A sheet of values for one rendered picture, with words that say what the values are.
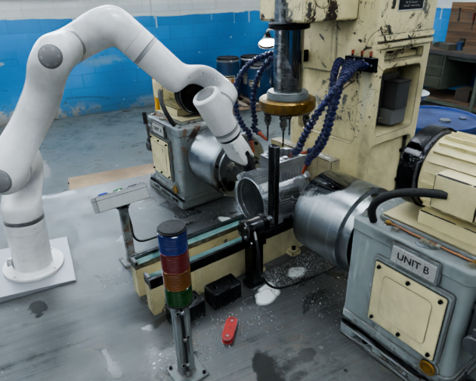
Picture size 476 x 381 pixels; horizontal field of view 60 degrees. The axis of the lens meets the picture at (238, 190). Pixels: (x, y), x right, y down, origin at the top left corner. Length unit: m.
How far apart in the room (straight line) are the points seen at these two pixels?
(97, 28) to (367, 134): 0.85
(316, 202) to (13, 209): 0.90
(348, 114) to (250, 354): 0.81
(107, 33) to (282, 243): 0.85
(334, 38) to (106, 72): 5.50
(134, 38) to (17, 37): 5.42
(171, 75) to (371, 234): 0.67
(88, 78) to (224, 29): 2.32
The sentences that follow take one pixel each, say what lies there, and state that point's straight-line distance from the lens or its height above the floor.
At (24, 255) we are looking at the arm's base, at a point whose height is 0.90.
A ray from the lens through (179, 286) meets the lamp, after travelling 0.89.
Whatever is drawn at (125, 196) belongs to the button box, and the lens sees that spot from 1.35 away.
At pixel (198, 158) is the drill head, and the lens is 1.57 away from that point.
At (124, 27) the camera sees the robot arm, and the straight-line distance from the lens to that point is 1.18.
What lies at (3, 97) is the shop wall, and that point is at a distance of 6.67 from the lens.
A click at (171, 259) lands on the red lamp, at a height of 1.16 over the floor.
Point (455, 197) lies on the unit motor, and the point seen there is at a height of 1.28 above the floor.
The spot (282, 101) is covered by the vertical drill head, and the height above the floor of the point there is 1.34.
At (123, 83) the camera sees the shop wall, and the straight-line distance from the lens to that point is 6.76.
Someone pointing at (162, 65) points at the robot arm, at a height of 1.46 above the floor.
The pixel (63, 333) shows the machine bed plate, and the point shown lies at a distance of 1.29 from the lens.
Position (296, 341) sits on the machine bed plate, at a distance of 1.17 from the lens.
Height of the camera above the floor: 1.64
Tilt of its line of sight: 26 degrees down
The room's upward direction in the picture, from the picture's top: 2 degrees counter-clockwise
